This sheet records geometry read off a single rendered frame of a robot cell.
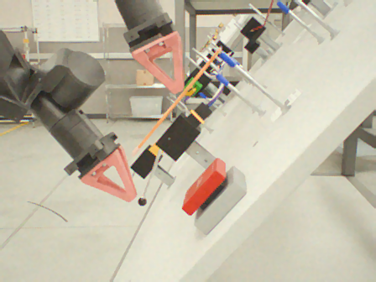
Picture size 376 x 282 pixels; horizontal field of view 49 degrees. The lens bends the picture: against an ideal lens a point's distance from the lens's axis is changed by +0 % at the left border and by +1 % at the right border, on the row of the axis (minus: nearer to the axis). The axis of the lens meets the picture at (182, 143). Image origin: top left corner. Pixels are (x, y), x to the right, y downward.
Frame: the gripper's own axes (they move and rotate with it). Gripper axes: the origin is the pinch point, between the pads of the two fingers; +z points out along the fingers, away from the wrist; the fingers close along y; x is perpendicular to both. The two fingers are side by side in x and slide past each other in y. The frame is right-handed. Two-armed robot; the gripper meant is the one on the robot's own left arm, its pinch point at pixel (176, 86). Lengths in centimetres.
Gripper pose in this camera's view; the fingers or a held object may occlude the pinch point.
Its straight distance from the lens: 59.9
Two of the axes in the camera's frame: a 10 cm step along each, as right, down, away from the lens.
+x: -9.0, 4.2, 1.1
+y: 0.4, -1.7, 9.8
